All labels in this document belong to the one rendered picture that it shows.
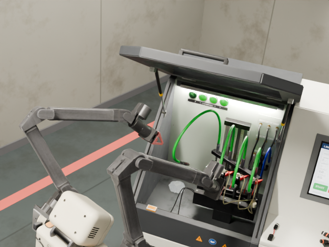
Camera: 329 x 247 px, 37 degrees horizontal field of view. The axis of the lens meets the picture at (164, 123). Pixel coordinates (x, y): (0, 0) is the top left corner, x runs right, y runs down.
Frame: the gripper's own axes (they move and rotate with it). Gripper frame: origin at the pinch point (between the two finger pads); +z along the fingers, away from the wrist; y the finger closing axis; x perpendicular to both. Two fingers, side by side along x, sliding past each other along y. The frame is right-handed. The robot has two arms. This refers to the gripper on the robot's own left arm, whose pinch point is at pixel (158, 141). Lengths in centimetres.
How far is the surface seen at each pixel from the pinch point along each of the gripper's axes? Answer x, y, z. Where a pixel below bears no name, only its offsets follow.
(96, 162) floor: 33, 182, 102
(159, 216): 30.8, 0.1, 28.7
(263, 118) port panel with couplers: -44, -8, 46
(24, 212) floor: 94, 153, 53
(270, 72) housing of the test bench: -70, 6, 44
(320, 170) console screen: -33, -47, 57
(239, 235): 16, -31, 51
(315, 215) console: -14, -48, 73
